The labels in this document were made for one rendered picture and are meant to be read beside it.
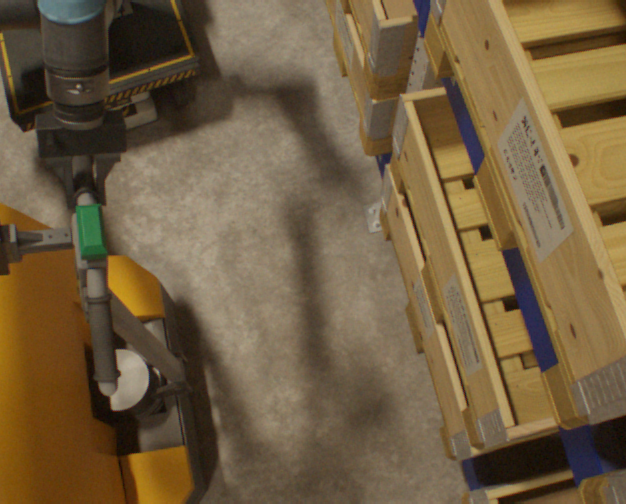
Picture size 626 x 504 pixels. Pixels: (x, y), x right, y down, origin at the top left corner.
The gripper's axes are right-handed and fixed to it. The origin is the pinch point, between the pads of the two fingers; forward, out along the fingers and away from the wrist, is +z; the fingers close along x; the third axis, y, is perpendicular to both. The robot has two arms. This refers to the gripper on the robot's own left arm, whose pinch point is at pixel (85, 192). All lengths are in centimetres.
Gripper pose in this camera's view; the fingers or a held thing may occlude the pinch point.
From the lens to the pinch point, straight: 115.4
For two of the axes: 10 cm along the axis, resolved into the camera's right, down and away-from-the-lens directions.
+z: -1.2, 7.9, 6.0
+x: 9.4, -1.0, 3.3
